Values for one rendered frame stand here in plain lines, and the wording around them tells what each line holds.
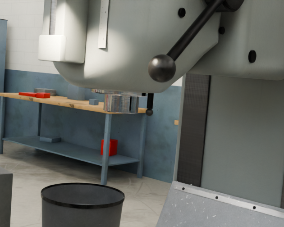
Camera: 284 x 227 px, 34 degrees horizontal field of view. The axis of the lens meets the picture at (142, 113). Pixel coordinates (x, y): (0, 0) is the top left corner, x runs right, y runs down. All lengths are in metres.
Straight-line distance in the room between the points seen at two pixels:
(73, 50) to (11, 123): 7.63
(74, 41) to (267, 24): 0.30
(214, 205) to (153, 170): 5.02
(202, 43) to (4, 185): 0.48
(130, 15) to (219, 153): 0.52
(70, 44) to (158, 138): 5.38
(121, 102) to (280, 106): 0.39
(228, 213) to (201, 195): 0.07
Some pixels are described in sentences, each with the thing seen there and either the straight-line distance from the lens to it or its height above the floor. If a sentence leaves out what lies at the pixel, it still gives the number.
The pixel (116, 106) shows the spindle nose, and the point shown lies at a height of 1.29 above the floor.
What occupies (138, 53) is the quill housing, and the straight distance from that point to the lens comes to 0.54.
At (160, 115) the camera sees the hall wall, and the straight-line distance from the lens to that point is 5.87.
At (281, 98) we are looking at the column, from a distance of 0.92.
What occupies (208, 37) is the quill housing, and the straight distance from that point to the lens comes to 0.62.
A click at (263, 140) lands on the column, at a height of 1.22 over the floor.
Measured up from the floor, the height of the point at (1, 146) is 0.12.
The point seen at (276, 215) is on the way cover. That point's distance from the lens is 0.93.
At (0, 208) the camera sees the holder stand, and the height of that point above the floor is 1.06.
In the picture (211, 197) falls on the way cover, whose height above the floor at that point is 1.09.
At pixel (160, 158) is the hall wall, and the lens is 5.91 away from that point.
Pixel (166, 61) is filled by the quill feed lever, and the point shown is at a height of 1.35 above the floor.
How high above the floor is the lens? 1.34
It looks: 5 degrees down
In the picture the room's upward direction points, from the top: 5 degrees clockwise
